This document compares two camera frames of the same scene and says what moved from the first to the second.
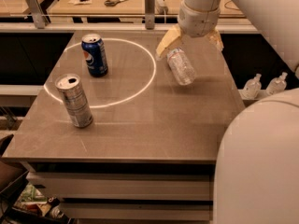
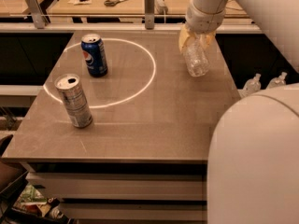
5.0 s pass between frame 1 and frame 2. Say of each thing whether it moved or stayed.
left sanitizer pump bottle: stayed
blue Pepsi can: stayed
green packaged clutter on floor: stayed
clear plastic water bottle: moved
